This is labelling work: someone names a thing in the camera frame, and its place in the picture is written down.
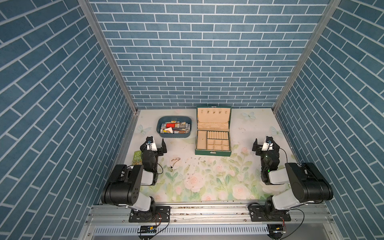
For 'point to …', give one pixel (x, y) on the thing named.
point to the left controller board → (148, 229)
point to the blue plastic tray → (164, 119)
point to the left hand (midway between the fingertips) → (158, 139)
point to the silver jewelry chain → (170, 168)
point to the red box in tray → (168, 125)
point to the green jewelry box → (213, 136)
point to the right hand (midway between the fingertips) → (266, 140)
